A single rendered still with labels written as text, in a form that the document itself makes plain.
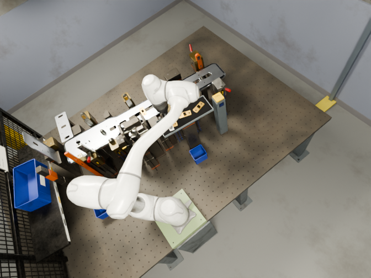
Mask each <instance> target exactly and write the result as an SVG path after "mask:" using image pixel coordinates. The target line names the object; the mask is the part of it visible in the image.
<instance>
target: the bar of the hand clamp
mask: <svg viewBox="0 0 371 278"><path fill-rule="evenodd" d="M76 143H77V144H78V145H76V147H77V148H78V149H80V150H81V151H83V152H85V153H87V154H88V152H92V150H91V149H90V148H88V147H87V146H85V145H83V144H82V143H80V141H76ZM92 153H93V152H92Z"/></svg>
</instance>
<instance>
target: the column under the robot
mask: <svg viewBox="0 0 371 278"><path fill-rule="evenodd" d="M217 234H218V232H217V230H216V229H215V228H214V226H213V225H212V223H211V222H210V221H208V222H207V223H206V224H205V225H204V226H202V227H201V228H200V229H198V230H197V231H196V232H195V233H194V234H192V235H191V236H190V237H189V238H188V239H187V240H185V241H184V242H183V243H182V244H181V245H179V246H178V247H177V249H179V250H183V251H186V252H190V253H192V254H194V253H195V252H196V251H197V250H199V249H200V248H201V247H202V246H203V245H205V244H206V243H207V242H208V241H210V240H211V239H212V238H213V237H214V236H215V235H217Z"/></svg>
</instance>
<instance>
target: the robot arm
mask: <svg viewBox="0 0 371 278"><path fill-rule="evenodd" d="M142 89H143V91H144V94H145V96H146V98H147V99H148V100H149V101H150V102H151V104H152V106H153V107H154V108H155V109H156V110H157V112H159V113H161V114H162V116H163V119H162V120H161V121H159V122H158V123H157V124H156V125H155V126H154V127H152V128H151V129H150V130H148V131H147V132H146V133H145V134H144V135H142V136H141V137H140V138H139V139H138V140H137V141H136V143H135V144H134V145H133V147H132V149H131V150H130V152H129V154H128V156H127V158H126V160H125V162H124V164H123V166H122V168H121V170H120V172H119V174H118V177H117V178H116V179H109V178H105V177H99V176H92V175H84V176H81V177H77V178H75V179H73V180H72V181H71V182H70V183H69V185H68V187H67V196H68V199H69V200H70V201H71V202H73V203H74V204H76V205H78V206H82V207H86V208H89V209H106V210H107V214H108V215H109V216H110V217H111V218H114V219H124V218H125V217H126V216H128V214H129V215H130V216H132V217H134V218H138V219H142V220H148V221H159V222H163V223H167V224H170V225H171V226H172V227H173V228H174V229H175V230H176V232H177V233H178V234H181V233H182V231H183V230H184V228H185V227H186V226H187V224H188V223H189V222H190V221H191V220H192V219H193V218H194V217H195V216H196V215H197V214H196V213H195V212H193V211H192V210H191V209H189V207H190V205H191V204H192V202H191V201H190V200H189V201H188V202H186V203H185V204H184V203H183V202H182V200H181V199H178V198H175V197H171V196H170V197H157V196H152V195H147V194H143V193H139V189H140V181H141V170H142V160H143V157H144V154H145V152H146V150H147V149H148V148H149V147H150V146H151V145H152V144H153V143H154V142H155V141H156V140H157V139H158V138H159V137H160V136H161V135H163V134H164V133H165V132H166V131H167V130H168V129H169V130H170V131H173V130H174V127H173V124H174V123H175V122H176V121H177V120H178V118H179V117H180V115H181V113H182V111H183V109H184V108H186V107H187V106H188V105H189V104H190V103H193V102H195V101H197V100H198V99H199V97H200V93H199V87H198V86H197V85H196V84H195V83H193V82H189V81H163V80H161V79H159V78H158V77H156V76H154V75H152V74H149V75H147V76H145V77H144V78H143V81H142ZM167 101H168V102H169V104H170V105H171V109H170V111H169V113H168V102H167Z"/></svg>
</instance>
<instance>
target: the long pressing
mask: <svg viewBox="0 0 371 278"><path fill-rule="evenodd" d="M209 73H211V76H209V77H207V78H206V79H204V78H203V79H202V80H200V82H198V83H197V84H196V85H197V86H198V87H199V92H201V91H202V90H204V89H205V88H207V87H209V86H211V85H212V81H214V80H216V79H217V78H220V79H223V78H225V76H226V74H225V72H224V71H223V70H222V69H221V68H220V67H219V65H218V64H216V63H212V64H210V65H208V66H206V67H204V68H202V69H201V70H199V71H197V72H195V73H193V74H191V75H190V76H188V77H186V78H185V79H183V80H182V81H189V82H194V81H196V80H198V79H200V77H201V76H202V77H204V76H205V75H207V74H209ZM151 105H152V104H151V102H150V101H149V100H148V99H146V100H145V101H143V102H141V103H140V104H138V105H136V106H134V107H132V108H131V109H129V110H127V111H125V112H123V113H121V114H120V115H118V116H114V117H109V118H107V119H105V120H104V121H102V122H100V123H98V124H96V125H94V126H93V127H91V128H89V129H88V130H85V131H83V132H82V133H80V134H78V135H77V136H75V137H73V138H71V139H69V140H68V141H66V142H65V143H64V145H63V147H64V150H65V152H67V151H69V152H70V153H72V154H73V155H74V156H76V157H77V155H78V154H80V153H82V154H83V155H85V156H86V157H87V155H86V153H85V152H83V151H81V150H80V149H78V148H77V147H76V145H78V144H77V143H76V140H78V141H80V143H82V144H83V145H85V146H87V147H88V148H90V149H94V150H95V151H97V150H99V149H101V148H103V147H105V146H106V145H108V144H109V141H108V140H109V139H110V138H113V139H116V137H117V136H119V135H120V134H121V133H120V131H119V129H118V125H120V123H121V122H123V121H124V120H126V121H128V120H129V118H130V117H132V116H133V115H135V114H137V113H139V112H140V110H139V108H141V107H144V109H146V108H148V107H149V106H151ZM146 113H147V114H146V115H145V116H144V118H145V120H146V121H148V119H150V118H152V117H154V116H157V115H159V114H161V113H159V112H157V110H156V109H155V108H152V109H150V110H148V111H146ZM106 126H107V127H106ZM113 126H116V129H114V130H113V131H111V130H110V128H112V127H113ZM121 127H122V128H123V129H124V127H123V125H121ZM101 129H103V130H104V131H105V132H106V134H105V135H102V134H101V133H100V130H101ZM88 140H89V141H90V142H89V141H88ZM85 143H86V144H85ZM67 160H68V163H69V164H75V163H76V162H75V161H73V160H71V159H70V158H68V157H67Z"/></svg>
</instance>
